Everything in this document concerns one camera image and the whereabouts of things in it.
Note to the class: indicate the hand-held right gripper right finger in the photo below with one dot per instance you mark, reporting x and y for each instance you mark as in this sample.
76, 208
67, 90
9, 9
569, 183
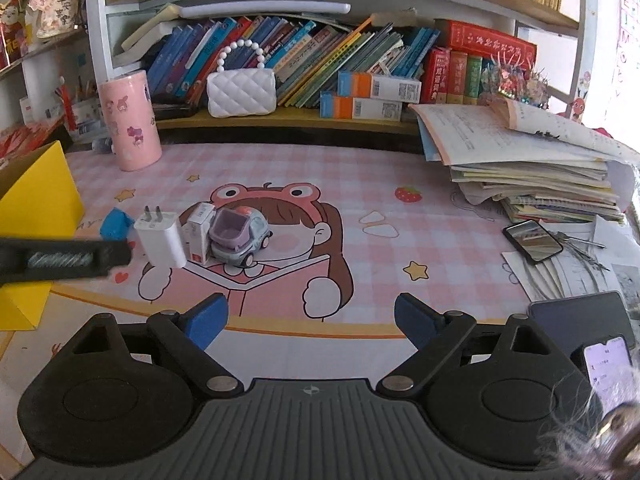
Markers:
415, 321

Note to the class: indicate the red upright dictionary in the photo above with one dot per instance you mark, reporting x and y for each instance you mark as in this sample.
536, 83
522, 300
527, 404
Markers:
435, 77

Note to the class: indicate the pink white plush figure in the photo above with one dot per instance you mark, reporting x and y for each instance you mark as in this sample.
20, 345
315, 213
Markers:
55, 2

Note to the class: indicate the orange blue white carton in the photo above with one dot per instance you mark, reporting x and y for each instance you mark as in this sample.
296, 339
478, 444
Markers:
360, 107
380, 86

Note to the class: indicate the pink cartoon cylinder container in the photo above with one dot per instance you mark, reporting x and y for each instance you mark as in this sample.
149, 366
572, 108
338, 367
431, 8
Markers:
129, 120

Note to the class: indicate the glittery colourful card pack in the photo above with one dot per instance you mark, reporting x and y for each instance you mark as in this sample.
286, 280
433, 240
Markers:
515, 80

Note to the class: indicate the small white carton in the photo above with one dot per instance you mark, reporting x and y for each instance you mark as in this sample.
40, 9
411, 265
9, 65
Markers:
199, 230

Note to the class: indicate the pen holder with pens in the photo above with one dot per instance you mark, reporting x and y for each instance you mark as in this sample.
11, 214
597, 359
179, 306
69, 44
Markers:
82, 110

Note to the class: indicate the white wooden bookshelf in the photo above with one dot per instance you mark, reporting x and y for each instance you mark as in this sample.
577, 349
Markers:
95, 20

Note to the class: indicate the pale lying book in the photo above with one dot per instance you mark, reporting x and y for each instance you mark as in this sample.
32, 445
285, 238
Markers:
137, 52
150, 25

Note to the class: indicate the metal drawing compass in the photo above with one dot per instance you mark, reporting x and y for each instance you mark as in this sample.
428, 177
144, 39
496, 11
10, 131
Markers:
582, 250

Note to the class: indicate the small blue toy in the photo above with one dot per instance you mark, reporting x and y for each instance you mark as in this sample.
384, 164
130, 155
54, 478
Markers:
116, 222

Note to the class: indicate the black smartphone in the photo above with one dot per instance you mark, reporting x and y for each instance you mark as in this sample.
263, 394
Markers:
532, 241

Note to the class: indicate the stack of papers and workbooks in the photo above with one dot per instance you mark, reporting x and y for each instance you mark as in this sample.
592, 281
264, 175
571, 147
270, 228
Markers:
530, 160

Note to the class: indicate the green upright dictionary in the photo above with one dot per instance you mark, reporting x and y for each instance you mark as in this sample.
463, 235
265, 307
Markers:
473, 80

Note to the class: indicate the purple grey toy car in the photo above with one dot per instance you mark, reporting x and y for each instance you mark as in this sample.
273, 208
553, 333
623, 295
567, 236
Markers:
240, 237

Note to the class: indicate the red flat packets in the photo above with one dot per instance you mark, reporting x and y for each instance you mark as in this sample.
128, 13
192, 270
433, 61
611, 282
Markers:
25, 135

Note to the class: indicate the yellow cardboard box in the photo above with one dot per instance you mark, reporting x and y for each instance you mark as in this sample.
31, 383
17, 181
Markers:
40, 195

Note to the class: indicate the grey fluffy fur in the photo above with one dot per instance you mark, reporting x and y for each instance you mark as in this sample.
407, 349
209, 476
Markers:
590, 425

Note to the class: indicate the smartphone with lit screen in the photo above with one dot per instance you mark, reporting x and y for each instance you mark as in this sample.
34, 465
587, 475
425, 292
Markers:
607, 365

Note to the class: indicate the loose white paper sheets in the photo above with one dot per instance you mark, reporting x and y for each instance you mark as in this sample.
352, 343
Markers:
545, 280

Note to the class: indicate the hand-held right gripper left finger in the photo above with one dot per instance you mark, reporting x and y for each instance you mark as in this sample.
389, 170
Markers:
207, 320

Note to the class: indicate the thick red lying dictionary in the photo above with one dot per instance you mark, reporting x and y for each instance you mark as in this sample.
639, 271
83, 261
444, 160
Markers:
485, 40

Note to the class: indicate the red gold festive decoration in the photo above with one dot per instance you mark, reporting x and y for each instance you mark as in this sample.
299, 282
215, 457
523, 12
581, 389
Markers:
12, 35

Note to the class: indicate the wall poster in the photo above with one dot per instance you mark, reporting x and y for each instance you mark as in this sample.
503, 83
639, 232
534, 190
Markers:
629, 45

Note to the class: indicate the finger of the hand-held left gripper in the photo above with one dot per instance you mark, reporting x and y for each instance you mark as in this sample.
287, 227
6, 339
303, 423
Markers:
107, 255

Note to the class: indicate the row of colourful books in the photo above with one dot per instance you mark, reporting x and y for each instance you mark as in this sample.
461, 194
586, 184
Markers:
310, 55

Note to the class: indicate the pink printed desk mat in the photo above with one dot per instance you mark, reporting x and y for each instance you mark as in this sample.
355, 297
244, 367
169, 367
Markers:
425, 270

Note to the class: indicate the white plug charger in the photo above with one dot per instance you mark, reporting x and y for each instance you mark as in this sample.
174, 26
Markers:
159, 240

